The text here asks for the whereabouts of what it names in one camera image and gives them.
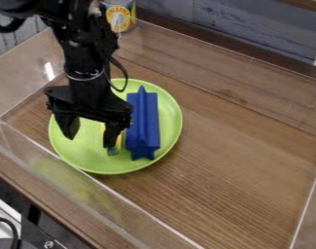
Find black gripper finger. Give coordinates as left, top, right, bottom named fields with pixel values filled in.
left=104, top=122, right=122, bottom=150
left=55, top=111, right=81, bottom=140

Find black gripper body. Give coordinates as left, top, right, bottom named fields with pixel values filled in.
left=43, top=76, right=133, bottom=129

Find yellow toy banana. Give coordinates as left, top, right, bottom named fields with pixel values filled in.
left=105, top=129, right=122, bottom=156

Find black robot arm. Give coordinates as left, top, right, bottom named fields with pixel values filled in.
left=0, top=0, right=133, bottom=150

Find green round plate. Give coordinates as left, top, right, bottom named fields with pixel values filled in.
left=49, top=79, right=182, bottom=175

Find blue star-shaped block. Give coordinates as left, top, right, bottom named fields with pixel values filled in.
left=125, top=86, right=160, bottom=160

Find yellow blue tin can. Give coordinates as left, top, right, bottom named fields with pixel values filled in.
left=102, top=0, right=137, bottom=33

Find clear acrylic tray walls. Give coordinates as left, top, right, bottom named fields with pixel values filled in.
left=0, top=11, right=316, bottom=249

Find black chair armrest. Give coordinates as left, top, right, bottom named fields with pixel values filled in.
left=0, top=217, right=21, bottom=249

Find black cable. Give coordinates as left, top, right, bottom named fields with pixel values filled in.
left=105, top=54, right=130, bottom=93

